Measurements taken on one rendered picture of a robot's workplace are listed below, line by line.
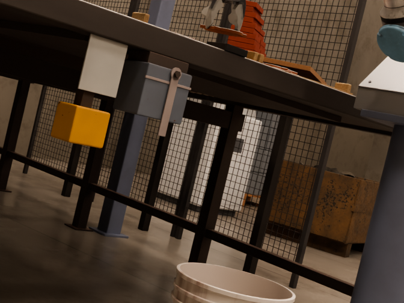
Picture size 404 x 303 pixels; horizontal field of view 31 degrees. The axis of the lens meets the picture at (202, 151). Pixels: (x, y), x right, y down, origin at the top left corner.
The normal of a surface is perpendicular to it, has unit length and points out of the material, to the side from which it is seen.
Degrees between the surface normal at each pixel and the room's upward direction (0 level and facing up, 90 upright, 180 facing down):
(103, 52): 90
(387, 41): 140
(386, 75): 42
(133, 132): 90
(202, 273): 87
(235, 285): 87
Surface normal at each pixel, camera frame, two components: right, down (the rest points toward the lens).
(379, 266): -0.58, -0.11
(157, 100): 0.65, 0.18
